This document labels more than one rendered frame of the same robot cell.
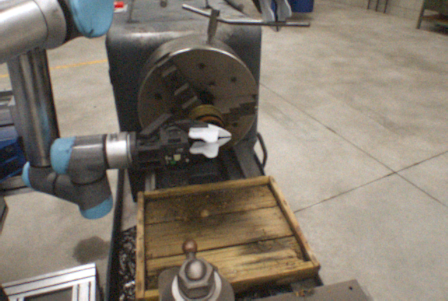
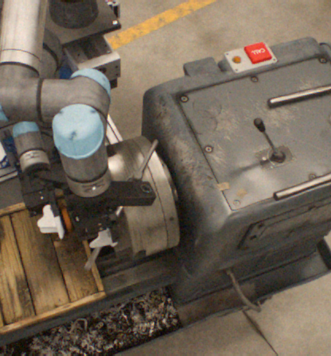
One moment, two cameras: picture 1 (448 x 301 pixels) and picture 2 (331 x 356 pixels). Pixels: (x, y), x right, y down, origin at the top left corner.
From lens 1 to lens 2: 1.16 m
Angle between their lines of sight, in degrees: 56
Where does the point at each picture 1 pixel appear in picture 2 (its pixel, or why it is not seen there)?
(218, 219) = (50, 255)
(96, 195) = not seen: hidden behind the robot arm
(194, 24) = (188, 158)
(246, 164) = (137, 271)
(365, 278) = not seen: outside the picture
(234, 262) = (9, 272)
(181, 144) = (29, 203)
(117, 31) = (153, 94)
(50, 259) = not seen: hidden behind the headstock
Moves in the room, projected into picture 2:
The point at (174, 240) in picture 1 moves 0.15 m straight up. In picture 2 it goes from (27, 228) to (16, 208)
